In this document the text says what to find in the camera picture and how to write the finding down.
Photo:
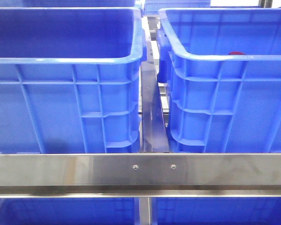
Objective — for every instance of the steel lower vertical post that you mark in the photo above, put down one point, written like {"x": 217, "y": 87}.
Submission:
{"x": 145, "y": 211}

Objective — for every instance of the steel centre divider bar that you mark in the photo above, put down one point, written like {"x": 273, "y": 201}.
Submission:
{"x": 153, "y": 131}

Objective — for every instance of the large blue crate left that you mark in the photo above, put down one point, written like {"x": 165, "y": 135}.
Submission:
{"x": 69, "y": 80}

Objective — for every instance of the blue crate rear left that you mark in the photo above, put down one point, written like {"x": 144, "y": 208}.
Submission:
{"x": 69, "y": 3}

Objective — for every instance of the stainless steel front rail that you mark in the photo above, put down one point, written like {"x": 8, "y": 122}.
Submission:
{"x": 140, "y": 175}

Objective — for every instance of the blue crate rear right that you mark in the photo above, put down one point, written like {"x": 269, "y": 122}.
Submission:
{"x": 152, "y": 6}

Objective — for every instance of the red mushroom push button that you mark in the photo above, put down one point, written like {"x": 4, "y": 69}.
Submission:
{"x": 236, "y": 53}

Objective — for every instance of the blue crate lower right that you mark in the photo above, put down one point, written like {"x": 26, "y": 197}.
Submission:
{"x": 217, "y": 211}

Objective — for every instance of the large blue crate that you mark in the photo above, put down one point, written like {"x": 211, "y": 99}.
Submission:
{"x": 69, "y": 80}
{"x": 221, "y": 103}

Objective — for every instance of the large blue crate right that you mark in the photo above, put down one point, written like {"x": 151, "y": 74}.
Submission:
{"x": 221, "y": 103}

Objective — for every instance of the blue crate lower left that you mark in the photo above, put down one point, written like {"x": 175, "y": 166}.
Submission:
{"x": 69, "y": 211}

